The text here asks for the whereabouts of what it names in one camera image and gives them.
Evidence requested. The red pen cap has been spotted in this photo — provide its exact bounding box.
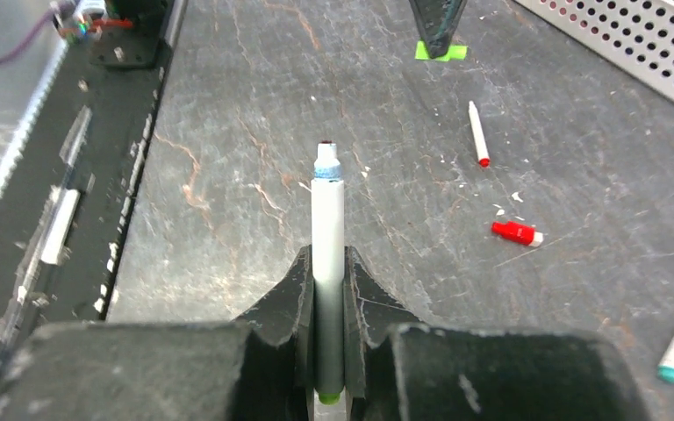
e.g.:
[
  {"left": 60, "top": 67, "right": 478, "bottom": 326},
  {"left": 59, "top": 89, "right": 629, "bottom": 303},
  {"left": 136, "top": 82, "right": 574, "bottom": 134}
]
[{"left": 491, "top": 221, "right": 544, "bottom": 247}]

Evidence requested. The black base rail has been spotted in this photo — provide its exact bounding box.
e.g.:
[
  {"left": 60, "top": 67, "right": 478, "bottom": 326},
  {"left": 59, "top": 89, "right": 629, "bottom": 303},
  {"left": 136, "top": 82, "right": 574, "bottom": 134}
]
[{"left": 0, "top": 1, "right": 185, "bottom": 374}]

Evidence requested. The red white marker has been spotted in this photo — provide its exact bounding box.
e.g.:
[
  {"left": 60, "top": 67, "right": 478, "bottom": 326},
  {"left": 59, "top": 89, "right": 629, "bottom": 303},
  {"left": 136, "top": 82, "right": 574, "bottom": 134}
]
[{"left": 468, "top": 101, "right": 491, "bottom": 168}]

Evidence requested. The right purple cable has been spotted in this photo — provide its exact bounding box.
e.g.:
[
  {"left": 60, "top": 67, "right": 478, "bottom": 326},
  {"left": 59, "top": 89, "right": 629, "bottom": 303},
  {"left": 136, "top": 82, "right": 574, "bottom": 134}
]
[{"left": 0, "top": 5, "right": 62, "bottom": 66}]

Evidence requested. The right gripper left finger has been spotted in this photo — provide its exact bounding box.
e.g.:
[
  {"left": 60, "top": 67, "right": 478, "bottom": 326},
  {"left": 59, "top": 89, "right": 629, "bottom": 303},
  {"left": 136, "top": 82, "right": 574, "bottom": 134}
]
[{"left": 0, "top": 247, "right": 313, "bottom": 420}]

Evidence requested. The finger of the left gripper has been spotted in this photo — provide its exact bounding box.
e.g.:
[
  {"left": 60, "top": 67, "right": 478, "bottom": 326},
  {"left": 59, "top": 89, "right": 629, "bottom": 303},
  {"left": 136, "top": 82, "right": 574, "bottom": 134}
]
[{"left": 409, "top": 0, "right": 468, "bottom": 59}]

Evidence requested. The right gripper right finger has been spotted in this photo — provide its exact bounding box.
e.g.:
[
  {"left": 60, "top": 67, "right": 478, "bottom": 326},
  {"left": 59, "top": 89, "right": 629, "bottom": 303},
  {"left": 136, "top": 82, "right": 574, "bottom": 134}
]
[{"left": 343, "top": 246, "right": 649, "bottom": 420}]

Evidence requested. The green pen cap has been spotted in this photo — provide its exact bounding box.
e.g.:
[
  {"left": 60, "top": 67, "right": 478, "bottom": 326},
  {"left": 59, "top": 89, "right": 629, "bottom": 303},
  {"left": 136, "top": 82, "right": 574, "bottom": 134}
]
[{"left": 413, "top": 40, "right": 469, "bottom": 63}]

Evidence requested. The white plastic basket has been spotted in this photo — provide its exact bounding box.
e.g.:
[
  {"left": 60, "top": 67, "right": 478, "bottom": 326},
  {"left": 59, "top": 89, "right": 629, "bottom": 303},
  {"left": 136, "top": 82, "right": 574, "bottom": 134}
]
[{"left": 518, "top": 0, "right": 674, "bottom": 103}]

